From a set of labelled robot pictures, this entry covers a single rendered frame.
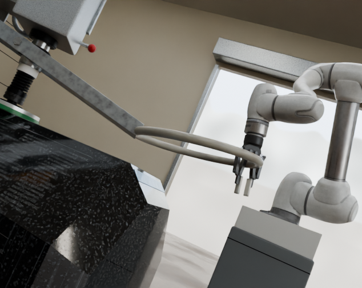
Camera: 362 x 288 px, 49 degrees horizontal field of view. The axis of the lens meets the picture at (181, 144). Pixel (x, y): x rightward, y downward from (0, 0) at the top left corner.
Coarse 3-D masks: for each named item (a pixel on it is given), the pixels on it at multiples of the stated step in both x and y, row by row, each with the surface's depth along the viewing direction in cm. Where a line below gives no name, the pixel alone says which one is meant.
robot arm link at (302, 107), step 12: (312, 72) 187; (300, 84) 173; (312, 84) 184; (288, 96) 148; (300, 96) 145; (312, 96) 144; (276, 108) 149; (288, 108) 145; (300, 108) 143; (312, 108) 141; (276, 120) 152; (288, 120) 148; (300, 120) 145; (312, 120) 143
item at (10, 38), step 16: (0, 32) 134; (16, 32) 135; (16, 48) 134; (32, 48) 135; (48, 64) 135; (64, 80) 136; (80, 80) 137; (80, 96) 139; (96, 96) 137; (112, 112) 137; (128, 128) 138
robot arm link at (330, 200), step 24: (336, 72) 185; (360, 72) 179; (336, 96) 187; (360, 96) 182; (336, 120) 188; (336, 144) 187; (336, 168) 188; (312, 192) 195; (336, 192) 186; (312, 216) 195; (336, 216) 186
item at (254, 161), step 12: (144, 132) 131; (156, 132) 127; (168, 132) 125; (180, 132) 124; (156, 144) 162; (168, 144) 166; (204, 144) 123; (216, 144) 123; (228, 144) 125; (192, 156) 169; (204, 156) 168; (216, 156) 167; (240, 156) 127; (252, 156) 130; (252, 168) 152
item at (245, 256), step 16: (240, 240) 188; (256, 240) 186; (224, 256) 188; (240, 256) 187; (256, 256) 185; (272, 256) 183; (288, 256) 181; (224, 272) 187; (240, 272) 185; (256, 272) 183; (272, 272) 181; (288, 272) 179; (304, 272) 177
